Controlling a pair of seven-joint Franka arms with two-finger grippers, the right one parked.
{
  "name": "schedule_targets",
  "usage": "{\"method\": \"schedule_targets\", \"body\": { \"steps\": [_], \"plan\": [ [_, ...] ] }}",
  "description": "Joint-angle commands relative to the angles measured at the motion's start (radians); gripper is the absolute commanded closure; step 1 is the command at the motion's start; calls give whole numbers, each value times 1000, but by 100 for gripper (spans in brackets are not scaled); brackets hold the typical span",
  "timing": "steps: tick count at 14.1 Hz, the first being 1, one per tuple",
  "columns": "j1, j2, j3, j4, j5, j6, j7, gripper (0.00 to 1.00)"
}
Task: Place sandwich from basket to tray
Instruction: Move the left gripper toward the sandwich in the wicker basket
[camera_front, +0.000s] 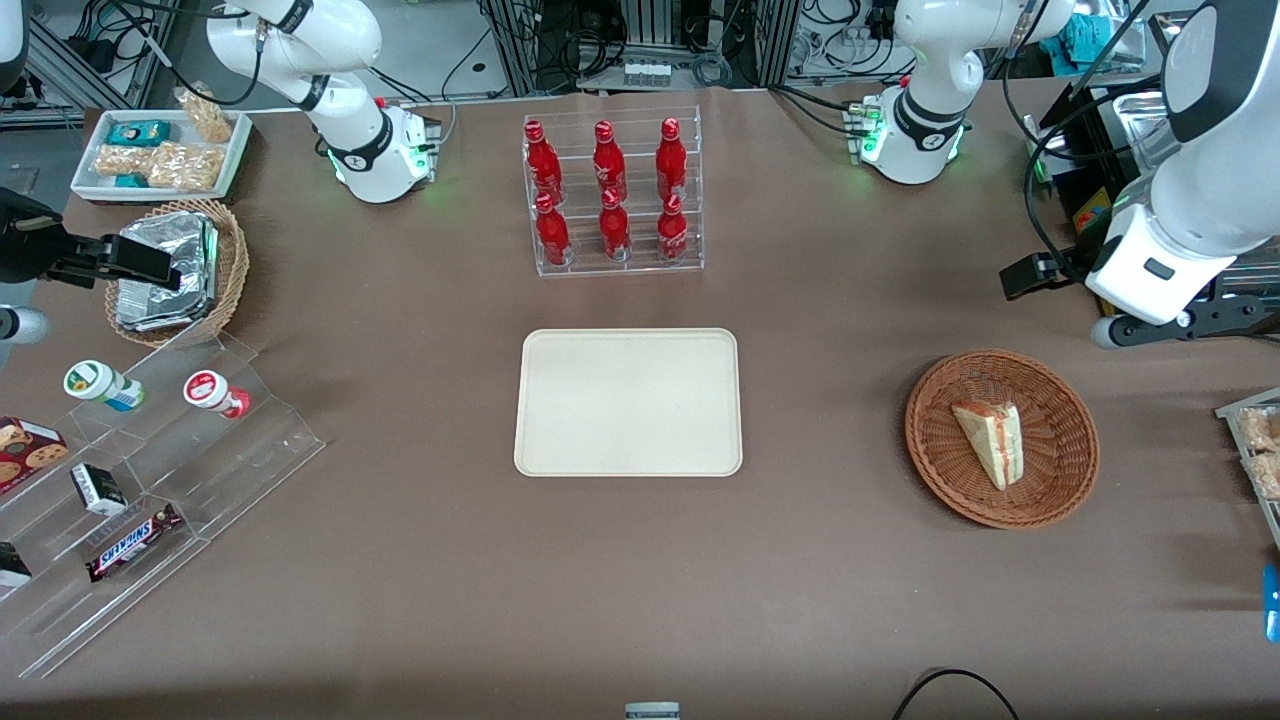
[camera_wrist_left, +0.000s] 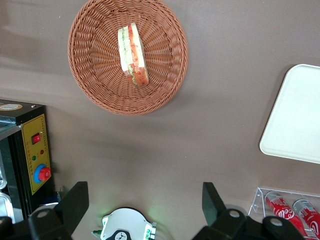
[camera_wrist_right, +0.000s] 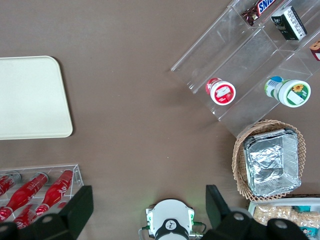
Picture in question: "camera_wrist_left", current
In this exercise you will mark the red cola bottle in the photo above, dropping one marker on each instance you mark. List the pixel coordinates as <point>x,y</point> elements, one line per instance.
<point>285,212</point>
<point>311,215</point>

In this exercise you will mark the round brown wicker basket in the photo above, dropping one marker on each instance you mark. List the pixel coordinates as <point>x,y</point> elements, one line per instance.
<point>95,75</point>

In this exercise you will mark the clear acrylic bottle rack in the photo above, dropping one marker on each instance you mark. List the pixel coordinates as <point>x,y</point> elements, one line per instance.
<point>257,200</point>

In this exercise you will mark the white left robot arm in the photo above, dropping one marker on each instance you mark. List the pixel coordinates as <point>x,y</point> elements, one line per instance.
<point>125,222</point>

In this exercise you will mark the beige plastic tray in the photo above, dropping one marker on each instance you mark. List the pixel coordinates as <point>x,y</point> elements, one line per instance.
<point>295,115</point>

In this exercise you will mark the black food warmer cabinet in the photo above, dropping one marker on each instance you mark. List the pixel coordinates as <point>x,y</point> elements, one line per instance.
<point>37,140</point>

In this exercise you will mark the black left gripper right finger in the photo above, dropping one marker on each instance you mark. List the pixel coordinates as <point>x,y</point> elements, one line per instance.
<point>215,212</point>

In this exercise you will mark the triangle sandwich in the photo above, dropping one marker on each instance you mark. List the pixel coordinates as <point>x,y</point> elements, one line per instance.
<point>132,55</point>

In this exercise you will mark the steel food pan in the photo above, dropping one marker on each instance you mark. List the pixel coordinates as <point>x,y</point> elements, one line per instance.
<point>2,175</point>
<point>6,207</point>

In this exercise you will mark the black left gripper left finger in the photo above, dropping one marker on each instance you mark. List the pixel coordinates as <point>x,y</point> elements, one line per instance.
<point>67,207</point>

